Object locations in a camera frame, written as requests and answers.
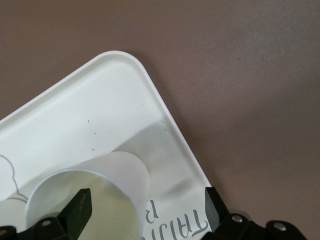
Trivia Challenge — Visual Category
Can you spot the white plastic cup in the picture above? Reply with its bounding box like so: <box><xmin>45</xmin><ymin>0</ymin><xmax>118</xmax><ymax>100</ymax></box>
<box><xmin>24</xmin><ymin>151</ymin><xmax>151</xmax><ymax>240</ymax></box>

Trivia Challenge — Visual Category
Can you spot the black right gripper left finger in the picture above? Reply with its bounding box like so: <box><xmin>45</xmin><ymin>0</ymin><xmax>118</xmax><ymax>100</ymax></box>
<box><xmin>0</xmin><ymin>187</ymin><xmax>94</xmax><ymax>240</ymax></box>

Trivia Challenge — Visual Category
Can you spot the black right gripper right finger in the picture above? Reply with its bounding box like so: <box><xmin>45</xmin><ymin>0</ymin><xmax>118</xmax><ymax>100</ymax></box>
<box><xmin>199</xmin><ymin>186</ymin><xmax>307</xmax><ymax>240</ymax></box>

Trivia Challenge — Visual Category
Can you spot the brown table cover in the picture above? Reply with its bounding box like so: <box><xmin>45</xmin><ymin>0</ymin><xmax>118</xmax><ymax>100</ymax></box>
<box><xmin>0</xmin><ymin>0</ymin><xmax>320</xmax><ymax>240</ymax></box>

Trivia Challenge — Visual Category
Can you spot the cream tray with bear print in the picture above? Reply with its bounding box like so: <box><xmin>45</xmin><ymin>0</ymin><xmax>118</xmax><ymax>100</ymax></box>
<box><xmin>0</xmin><ymin>49</ymin><xmax>218</xmax><ymax>240</ymax></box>

